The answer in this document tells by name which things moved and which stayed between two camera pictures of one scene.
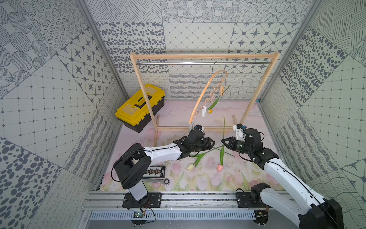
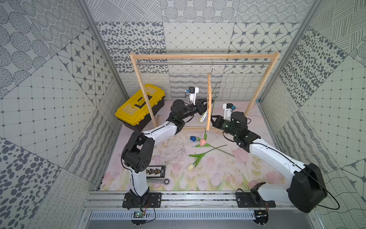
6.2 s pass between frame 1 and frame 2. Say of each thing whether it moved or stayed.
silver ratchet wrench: stayed
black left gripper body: moved
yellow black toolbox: stayed
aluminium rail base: stayed
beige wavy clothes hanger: moved
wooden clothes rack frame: stayed
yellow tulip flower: moved
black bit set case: stayed
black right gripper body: moved
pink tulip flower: moved
